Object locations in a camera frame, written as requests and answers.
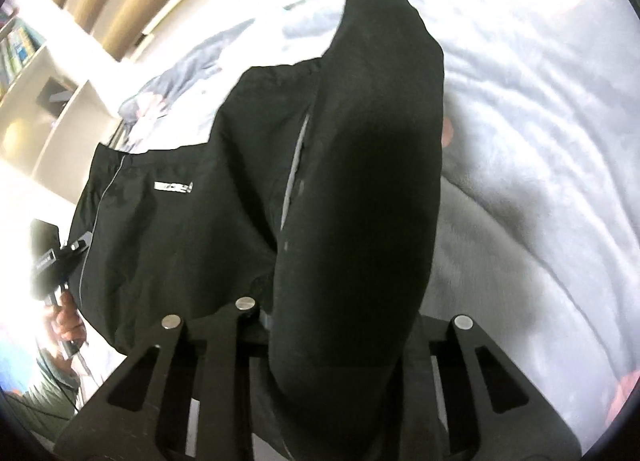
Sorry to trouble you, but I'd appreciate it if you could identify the person's left hand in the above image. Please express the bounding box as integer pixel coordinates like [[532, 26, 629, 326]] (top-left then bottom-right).
[[44, 291, 87, 347]]

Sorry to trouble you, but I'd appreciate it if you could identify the grey green left sleeve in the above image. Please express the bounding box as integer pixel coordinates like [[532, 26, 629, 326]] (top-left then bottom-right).
[[3, 345, 80, 443]]

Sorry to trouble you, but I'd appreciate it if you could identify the grey floral bed blanket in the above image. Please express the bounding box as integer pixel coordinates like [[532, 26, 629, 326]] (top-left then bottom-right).
[[117, 0, 639, 449]]

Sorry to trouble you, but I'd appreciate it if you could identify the black picture frame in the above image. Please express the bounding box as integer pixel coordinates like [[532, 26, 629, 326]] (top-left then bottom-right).
[[36, 78, 76, 119]]

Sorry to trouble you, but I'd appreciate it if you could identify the black hooded jacket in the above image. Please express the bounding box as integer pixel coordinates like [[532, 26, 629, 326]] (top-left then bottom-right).
[[70, 0, 444, 460]]

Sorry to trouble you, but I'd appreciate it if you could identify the row of books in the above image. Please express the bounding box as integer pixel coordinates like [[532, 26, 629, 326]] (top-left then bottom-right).
[[0, 8, 42, 97]]

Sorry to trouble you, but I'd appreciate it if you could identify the white bookshelf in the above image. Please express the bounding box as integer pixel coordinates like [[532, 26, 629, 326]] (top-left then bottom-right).
[[1, 0, 122, 203]]

